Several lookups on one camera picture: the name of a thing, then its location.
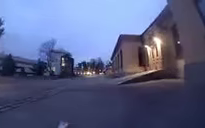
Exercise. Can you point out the row of distant trees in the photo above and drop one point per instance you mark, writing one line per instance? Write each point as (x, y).
(96, 63)

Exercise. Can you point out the beige gabled building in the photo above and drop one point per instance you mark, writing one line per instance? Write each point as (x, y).
(130, 56)

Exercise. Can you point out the building with lit windows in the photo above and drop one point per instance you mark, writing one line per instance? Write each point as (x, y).
(65, 63)

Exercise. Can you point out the concrete ramp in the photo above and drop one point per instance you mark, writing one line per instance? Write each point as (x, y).
(140, 76)

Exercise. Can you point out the dark asphalt path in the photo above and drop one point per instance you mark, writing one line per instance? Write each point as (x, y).
(106, 106)

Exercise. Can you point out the bare tree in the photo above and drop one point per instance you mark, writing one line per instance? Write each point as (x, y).
(46, 50)

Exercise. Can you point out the small dark tree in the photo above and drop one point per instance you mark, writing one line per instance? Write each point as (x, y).
(8, 66)
(40, 67)

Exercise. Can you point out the long low building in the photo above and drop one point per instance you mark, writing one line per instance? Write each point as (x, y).
(23, 65)

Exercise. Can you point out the grey cobblestone strip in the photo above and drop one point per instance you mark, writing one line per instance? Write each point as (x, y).
(10, 106)

